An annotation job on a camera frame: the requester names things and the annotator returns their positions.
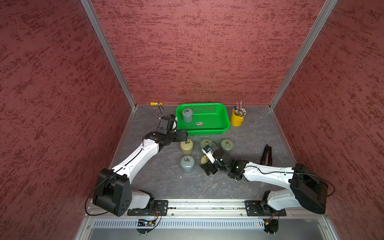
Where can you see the black stapler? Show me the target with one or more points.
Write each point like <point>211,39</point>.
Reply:
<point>266,158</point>

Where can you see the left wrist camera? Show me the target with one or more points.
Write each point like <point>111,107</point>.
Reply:
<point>167,125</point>

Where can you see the green tea canister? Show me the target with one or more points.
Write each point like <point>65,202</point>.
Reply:
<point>227,145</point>
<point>206,142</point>

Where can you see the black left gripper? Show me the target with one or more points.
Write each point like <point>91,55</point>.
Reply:
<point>184,135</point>

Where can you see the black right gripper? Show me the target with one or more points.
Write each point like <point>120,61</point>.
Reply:
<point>210,166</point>

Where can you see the beige tea canister back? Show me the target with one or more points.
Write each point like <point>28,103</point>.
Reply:
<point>205,160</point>

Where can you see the aluminium corner profile right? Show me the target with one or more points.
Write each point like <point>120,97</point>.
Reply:
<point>316,28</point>

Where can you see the grey-blue tea canister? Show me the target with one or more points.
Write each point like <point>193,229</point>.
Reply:
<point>187,115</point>
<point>187,164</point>

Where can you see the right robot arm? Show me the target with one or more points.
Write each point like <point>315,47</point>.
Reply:
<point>301,187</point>

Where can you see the yellow metal pencil bucket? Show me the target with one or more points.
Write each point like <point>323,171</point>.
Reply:
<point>236,120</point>

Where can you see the beige tea canister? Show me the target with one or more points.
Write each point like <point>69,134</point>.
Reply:
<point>205,160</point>
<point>187,147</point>

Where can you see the green plastic basket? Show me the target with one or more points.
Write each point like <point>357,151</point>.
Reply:
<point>213,115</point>

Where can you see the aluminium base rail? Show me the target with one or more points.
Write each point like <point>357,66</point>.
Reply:
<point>207,219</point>

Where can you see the aluminium corner profile left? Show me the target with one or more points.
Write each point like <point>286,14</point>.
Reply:
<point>95,22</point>

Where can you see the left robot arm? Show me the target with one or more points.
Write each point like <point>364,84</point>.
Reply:
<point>113,192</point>

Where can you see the aluminium corner profile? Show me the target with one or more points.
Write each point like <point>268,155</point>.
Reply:
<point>316,28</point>
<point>95,22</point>

